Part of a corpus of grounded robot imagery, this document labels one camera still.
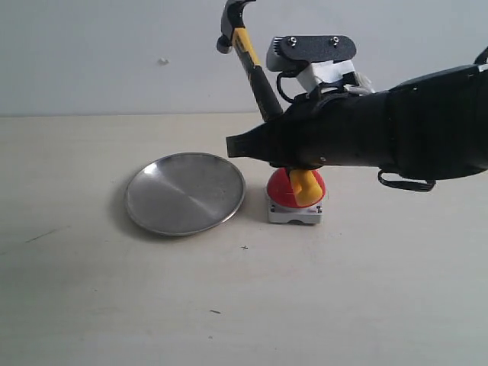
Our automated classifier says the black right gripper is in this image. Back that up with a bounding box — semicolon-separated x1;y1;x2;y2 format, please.
226;91;393;169

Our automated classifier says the black yellow claw hammer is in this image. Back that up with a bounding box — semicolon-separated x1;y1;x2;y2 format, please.
216;1;323;207

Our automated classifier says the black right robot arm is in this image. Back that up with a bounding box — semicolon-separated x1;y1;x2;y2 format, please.
226;53;487;181

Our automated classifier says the red dome push button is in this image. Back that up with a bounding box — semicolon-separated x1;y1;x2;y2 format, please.
266;168;327;225

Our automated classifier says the round metal plate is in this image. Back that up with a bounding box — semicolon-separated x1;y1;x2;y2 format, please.
124;152;246;236

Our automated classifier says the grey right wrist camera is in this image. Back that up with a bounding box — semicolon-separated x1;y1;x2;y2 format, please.
266;35;374;103

